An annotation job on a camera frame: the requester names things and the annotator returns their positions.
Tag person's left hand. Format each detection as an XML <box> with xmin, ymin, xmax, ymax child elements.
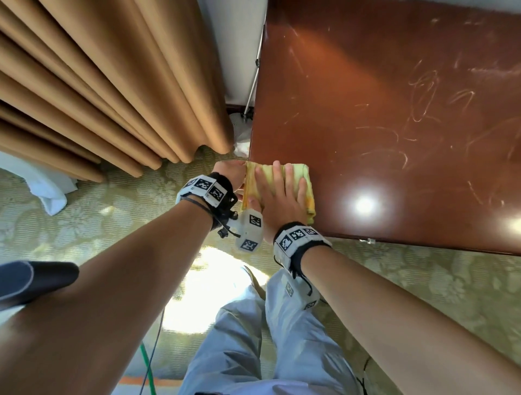
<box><xmin>212</xmin><ymin>159</ymin><xmax>248</xmax><ymax>200</ymax></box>

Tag person's right hand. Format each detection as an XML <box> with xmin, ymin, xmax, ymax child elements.
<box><xmin>244</xmin><ymin>161</ymin><xmax>309</xmax><ymax>244</ymax></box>

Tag yellow cleaning cloth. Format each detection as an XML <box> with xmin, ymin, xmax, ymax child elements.
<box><xmin>240</xmin><ymin>161</ymin><xmax>316</xmax><ymax>226</ymax></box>

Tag person's left forearm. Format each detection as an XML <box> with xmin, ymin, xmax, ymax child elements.
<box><xmin>0</xmin><ymin>201</ymin><xmax>214</xmax><ymax>395</ymax></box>

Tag person's right forearm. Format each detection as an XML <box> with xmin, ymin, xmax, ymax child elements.
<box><xmin>303</xmin><ymin>246</ymin><xmax>521</xmax><ymax>395</ymax></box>

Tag metal pole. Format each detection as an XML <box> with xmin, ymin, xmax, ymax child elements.
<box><xmin>242</xmin><ymin>24</ymin><xmax>268</xmax><ymax>123</ymax></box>

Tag red-brown wooden table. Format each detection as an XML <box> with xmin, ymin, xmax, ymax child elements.
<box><xmin>248</xmin><ymin>0</ymin><xmax>521</xmax><ymax>257</ymax></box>

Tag light grey trousers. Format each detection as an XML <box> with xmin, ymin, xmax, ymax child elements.
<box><xmin>179</xmin><ymin>268</ymin><xmax>363</xmax><ymax>395</ymax></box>

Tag tan curtain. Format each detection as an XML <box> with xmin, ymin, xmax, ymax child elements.
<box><xmin>0</xmin><ymin>0</ymin><xmax>235</xmax><ymax>184</ymax></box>

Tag white sheer curtain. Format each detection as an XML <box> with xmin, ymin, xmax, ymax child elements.
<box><xmin>0</xmin><ymin>152</ymin><xmax>78</xmax><ymax>216</ymax></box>

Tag black grey sleeve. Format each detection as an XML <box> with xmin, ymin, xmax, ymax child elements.
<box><xmin>0</xmin><ymin>260</ymin><xmax>80</xmax><ymax>312</ymax></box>

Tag left wrist marker strap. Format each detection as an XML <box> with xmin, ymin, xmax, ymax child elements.
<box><xmin>175</xmin><ymin>173</ymin><xmax>239</xmax><ymax>239</ymax></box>

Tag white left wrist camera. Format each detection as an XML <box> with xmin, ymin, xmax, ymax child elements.
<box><xmin>235</xmin><ymin>208</ymin><xmax>264</xmax><ymax>254</ymax></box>

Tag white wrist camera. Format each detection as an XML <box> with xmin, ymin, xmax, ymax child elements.
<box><xmin>235</xmin><ymin>208</ymin><xmax>264</xmax><ymax>254</ymax></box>
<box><xmin>281</xmin><ymin>270</ymin><xmax>322</xmax><ymax>312</ymax></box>

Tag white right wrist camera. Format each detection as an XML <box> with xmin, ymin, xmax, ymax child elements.
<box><xmin>281</xmin><ymin>270</ymin><xmax>322</xmax><ymax>312</ymax></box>

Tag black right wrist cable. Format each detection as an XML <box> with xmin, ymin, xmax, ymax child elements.
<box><xmin>356</xmin><ymin>237</ymin><xmax>377</xmax><ymax>395</ymax></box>

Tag green cable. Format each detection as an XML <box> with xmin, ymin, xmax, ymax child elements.
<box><xmin>140</xmin><ymin>343</ymin><xmax>157</xmax><ymax>395</ymax></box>

